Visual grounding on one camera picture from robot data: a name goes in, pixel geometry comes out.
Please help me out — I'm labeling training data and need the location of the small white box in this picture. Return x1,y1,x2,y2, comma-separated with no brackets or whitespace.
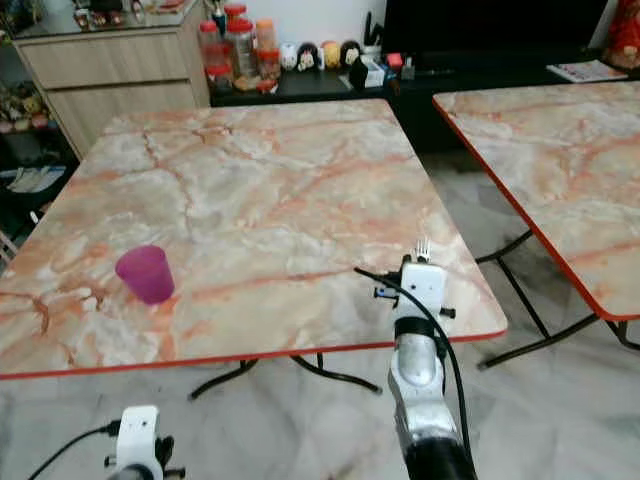
350,60,387,90

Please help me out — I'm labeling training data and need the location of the dark brown round figurine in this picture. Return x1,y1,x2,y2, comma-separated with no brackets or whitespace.
340,39,363,68

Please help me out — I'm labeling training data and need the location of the purple plastic cup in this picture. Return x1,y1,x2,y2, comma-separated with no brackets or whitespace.
114,245,175,305

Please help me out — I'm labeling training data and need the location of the yellow round figurine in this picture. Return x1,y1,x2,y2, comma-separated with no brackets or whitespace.
320,39,342,69

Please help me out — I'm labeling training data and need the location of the black haired round figurine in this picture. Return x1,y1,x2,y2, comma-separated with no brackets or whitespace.
297,41,320,72

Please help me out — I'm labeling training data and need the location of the small jar red lid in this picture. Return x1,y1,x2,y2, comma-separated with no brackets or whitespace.
206,63,233,94
257,48,282,87

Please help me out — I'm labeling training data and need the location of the white folded paper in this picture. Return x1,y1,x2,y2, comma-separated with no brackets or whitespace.
5,165,69,194

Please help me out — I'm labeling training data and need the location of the large clear jar red lid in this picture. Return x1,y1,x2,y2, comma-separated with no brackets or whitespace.
226,18,259,83

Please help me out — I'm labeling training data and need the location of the clear jar orange lid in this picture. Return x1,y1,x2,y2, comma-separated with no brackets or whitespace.
254,17,278,53

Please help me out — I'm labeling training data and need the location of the black flat screen television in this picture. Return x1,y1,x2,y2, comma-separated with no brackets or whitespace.
380,0,623,57

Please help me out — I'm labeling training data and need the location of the small plush toys row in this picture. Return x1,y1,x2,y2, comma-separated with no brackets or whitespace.
0,83,63,137

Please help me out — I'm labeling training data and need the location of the colourful printed magazine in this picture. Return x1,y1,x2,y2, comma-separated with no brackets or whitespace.
547,60,629,84

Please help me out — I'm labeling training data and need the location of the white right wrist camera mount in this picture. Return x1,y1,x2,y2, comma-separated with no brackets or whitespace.
395,258,453,336

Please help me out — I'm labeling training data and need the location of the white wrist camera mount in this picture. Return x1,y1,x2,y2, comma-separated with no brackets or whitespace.
395,258,453,336
115,405,167,480

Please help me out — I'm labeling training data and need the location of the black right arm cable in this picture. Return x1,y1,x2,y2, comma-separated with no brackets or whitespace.
354,266,473,456

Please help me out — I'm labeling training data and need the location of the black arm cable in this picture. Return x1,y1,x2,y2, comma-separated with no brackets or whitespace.
354,266,473,456
28,420,121,480

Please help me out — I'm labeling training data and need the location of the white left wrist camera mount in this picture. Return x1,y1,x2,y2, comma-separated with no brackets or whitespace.
115,405,167,480

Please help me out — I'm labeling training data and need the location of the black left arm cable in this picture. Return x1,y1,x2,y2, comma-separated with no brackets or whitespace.
28,420,121,480

